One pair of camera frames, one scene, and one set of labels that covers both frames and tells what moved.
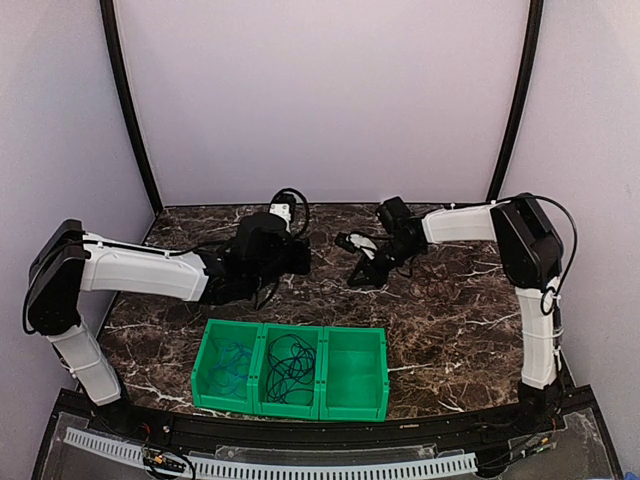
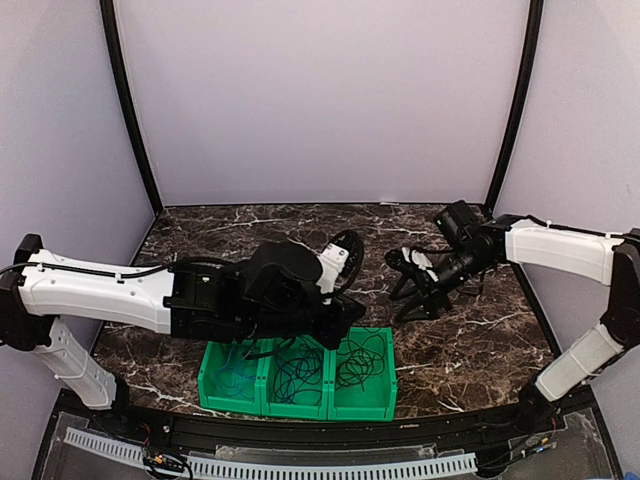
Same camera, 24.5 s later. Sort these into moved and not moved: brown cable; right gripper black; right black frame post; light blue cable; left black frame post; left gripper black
Moved: right gripper black; left gripper black; light blue cable; brown cable
Not moved: left black frame post; right black frame post
